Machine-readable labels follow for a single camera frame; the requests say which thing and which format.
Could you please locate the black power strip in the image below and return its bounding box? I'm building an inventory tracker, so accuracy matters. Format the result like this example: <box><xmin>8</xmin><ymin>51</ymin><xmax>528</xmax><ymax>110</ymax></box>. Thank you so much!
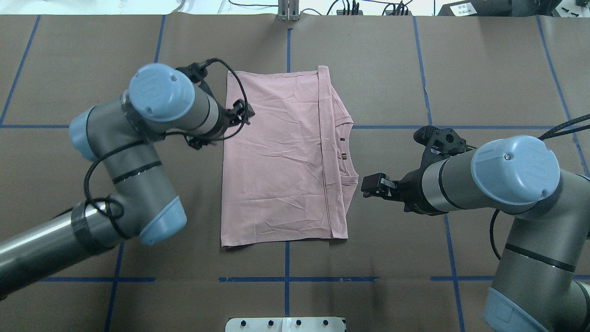
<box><xmin>332</xmin><ymin>0</ymin><xmax>363</xmax><ymax>16</ymax></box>
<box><xmin>381</xmin><ymin>0</ymin><xmax>413</xmax><ymax>16</ymax></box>

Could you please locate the pink Snoopy t-shirt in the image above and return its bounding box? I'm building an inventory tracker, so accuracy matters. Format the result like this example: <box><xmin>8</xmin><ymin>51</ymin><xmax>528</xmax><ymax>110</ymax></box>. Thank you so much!
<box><xmin>220</xmin><ymin>65</ymin><xmax>360</xmax><ymax>247</ymax></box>

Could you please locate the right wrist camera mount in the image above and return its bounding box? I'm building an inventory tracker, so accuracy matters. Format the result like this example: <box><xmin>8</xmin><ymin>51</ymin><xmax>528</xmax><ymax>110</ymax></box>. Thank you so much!
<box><xmin>413</xmin><ymin>125</ymin><xmax>476</xmax><ymax>170</ymax></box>

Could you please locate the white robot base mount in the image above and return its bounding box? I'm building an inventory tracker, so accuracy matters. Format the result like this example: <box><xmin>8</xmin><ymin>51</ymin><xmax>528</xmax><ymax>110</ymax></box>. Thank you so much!
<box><xmin>224</xmin><ymin>316</ymin><xmax>347</xmax><ymax>332</ymax></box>

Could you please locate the black box with label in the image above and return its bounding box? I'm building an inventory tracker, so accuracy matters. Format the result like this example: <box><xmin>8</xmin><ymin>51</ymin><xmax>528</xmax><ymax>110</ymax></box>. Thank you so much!
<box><xmin>436</xmin><ymin>0</ymin><xmax>512</xmax><ymax>17</ymax></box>

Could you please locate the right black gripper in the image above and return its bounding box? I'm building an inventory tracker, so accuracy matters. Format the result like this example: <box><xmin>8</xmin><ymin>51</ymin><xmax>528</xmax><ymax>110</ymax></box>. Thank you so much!
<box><xmin>361</xmin><ymin>168</ymin><xmax>450</xmax><ymax>216</ymax></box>

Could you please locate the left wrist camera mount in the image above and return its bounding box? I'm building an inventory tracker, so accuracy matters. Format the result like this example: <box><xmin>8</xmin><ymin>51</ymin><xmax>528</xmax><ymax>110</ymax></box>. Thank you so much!
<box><xmin>175</xmin><ymin>61</ymin><xmax>214</xmax><ymax>97</ymax></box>

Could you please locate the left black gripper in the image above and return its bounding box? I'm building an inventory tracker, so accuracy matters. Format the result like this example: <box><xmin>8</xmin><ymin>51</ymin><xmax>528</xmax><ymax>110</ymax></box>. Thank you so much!
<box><xmin>213</xmin><ymin>100</ymin><xmax>255</xmax><ymax>141</ymax></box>

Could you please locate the aluminium frame post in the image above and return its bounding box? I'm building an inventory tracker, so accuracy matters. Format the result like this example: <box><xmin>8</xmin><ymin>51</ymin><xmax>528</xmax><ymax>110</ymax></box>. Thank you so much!
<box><xmin>277</xmin><ymin>0</ymin><xmax>301</xmax><ymax>22</ymax></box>

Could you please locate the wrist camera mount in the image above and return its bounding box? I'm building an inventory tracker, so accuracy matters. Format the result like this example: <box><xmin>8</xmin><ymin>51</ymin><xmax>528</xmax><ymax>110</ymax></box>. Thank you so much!
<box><xmin>413</xmin><ymin>125</ymin><xmax>476</xmax><ymax>170</ymax></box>
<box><xmin>175</xmin><ymin>61</ymin><xmax>214</xmax><ymax>97</ymax></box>

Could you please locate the right black camera cable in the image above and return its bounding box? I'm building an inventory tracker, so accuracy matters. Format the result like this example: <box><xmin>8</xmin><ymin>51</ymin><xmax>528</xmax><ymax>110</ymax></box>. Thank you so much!
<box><xmin>461</xmin><ymin>113</ymin><xmax>590</xmax><ymax>261</ymax></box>

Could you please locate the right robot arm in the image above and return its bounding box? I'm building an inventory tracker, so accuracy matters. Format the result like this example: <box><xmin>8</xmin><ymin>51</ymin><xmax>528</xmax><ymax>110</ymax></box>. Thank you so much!
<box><xmin>361</xmin><ymin>128</ymin><xmax>590</xmax><ymax>332</ymax></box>

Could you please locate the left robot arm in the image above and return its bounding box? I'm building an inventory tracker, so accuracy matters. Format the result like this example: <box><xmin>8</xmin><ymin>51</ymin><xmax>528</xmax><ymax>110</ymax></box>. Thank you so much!
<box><xmin>0</xmin><ymin>58</ymin><xmax>255</xmax><ymax>300</ymax></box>

